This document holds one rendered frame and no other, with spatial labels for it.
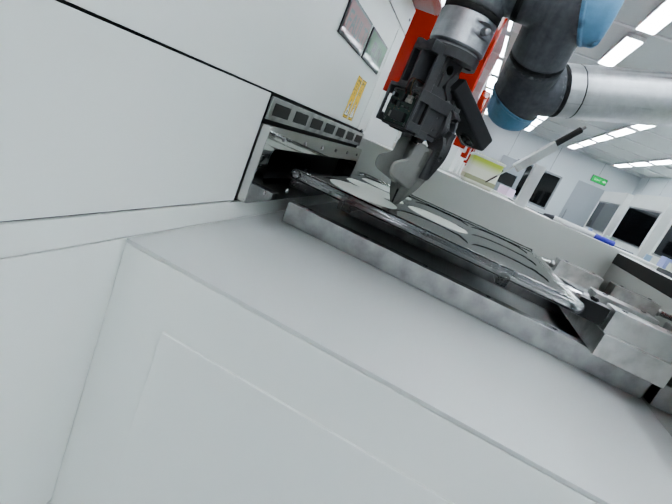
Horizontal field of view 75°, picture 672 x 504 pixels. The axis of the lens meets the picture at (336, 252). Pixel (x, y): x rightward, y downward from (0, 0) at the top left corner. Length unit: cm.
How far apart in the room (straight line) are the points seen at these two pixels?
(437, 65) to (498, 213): 39
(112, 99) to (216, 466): 30
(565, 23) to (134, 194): 51
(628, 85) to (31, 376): 77
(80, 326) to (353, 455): 25
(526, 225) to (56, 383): 78
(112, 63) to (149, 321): 21
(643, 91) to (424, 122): 32
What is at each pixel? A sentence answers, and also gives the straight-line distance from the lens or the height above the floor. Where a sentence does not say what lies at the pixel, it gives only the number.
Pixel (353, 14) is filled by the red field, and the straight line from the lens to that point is 66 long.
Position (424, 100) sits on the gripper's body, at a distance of 59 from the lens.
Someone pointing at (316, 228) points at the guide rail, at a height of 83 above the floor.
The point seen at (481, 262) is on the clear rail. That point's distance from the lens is 52.
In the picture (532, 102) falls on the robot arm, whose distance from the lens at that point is 71.
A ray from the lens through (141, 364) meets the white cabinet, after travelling 44.
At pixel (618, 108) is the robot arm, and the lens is 77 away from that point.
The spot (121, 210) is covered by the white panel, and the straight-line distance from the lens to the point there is 40.
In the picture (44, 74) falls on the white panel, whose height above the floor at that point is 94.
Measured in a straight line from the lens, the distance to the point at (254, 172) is 52.
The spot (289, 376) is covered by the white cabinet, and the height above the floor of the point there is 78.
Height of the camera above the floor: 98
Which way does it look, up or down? 15 degrees down
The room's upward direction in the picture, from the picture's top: 24 degrees clockwise
